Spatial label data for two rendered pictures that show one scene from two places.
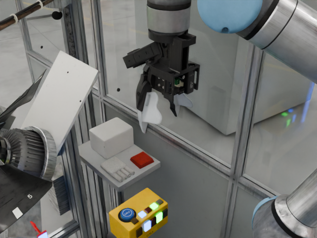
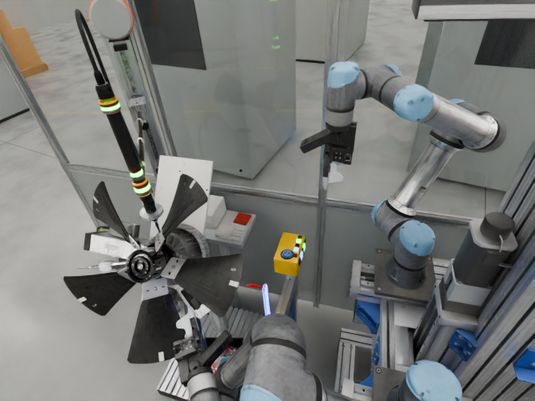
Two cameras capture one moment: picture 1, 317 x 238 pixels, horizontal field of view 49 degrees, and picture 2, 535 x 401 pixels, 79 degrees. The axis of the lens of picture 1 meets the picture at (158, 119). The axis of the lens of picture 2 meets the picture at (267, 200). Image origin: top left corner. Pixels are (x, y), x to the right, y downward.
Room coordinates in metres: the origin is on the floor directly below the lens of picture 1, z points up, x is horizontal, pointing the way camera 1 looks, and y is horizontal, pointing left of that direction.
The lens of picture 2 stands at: (-0.03, 0.55, 2.10)
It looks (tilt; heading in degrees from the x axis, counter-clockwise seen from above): 40 degrees down; 333
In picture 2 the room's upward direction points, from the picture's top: 5 degrees counter-clockwise
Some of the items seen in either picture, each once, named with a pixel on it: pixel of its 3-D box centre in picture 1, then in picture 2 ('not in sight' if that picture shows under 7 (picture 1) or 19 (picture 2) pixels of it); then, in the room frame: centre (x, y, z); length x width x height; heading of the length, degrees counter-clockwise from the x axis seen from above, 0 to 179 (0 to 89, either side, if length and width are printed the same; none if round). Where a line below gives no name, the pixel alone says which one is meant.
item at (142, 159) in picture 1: (142, 159); (242, 218); (1.23, 0.07, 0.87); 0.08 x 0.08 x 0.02; 38
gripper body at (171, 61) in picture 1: (170, 62); (339, 141); (0.60, -0.02, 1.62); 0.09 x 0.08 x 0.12; 44
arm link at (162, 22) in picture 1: (169, 17); (339, 114); (0.61, -0.02, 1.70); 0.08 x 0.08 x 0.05
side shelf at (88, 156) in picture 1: (115, 157); (219, 225); (1.28, 0.20, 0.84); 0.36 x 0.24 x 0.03; 43
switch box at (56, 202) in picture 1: (66, 185); not in sight; (1.21, 0.43, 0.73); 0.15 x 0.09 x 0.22; 133
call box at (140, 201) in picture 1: (139, 218); (290, 254); (0.76, 0.06, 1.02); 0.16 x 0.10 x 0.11; 133
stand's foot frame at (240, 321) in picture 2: not in sight; (214, 351); (1.05, 0.47, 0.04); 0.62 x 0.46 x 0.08; 133
